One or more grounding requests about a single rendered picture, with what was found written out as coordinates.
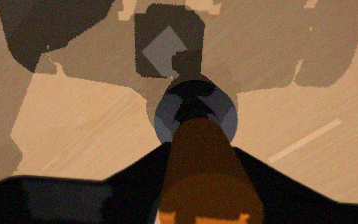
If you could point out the orange cylindrical knob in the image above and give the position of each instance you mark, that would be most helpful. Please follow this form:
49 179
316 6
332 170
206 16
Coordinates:
205 182

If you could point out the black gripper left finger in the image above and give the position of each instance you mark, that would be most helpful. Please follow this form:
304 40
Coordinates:
130 196

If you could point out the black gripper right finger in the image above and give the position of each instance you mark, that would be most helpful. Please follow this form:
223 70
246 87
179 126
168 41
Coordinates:
286 201

